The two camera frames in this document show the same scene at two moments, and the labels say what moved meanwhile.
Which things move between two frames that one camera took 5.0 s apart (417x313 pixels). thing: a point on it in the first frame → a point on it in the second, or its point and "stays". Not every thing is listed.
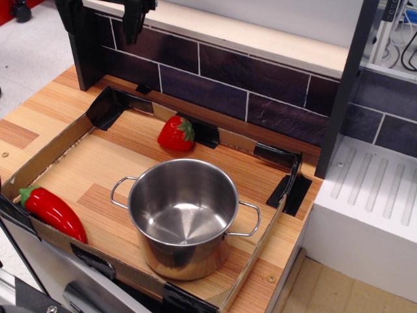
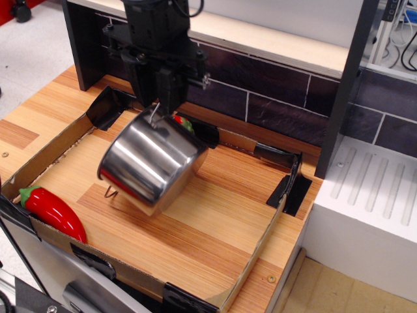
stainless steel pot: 185,211 → 151,161
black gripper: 72,14 → 156,33
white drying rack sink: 363,220 stays
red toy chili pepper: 42,205 stays
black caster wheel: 21,11 stays
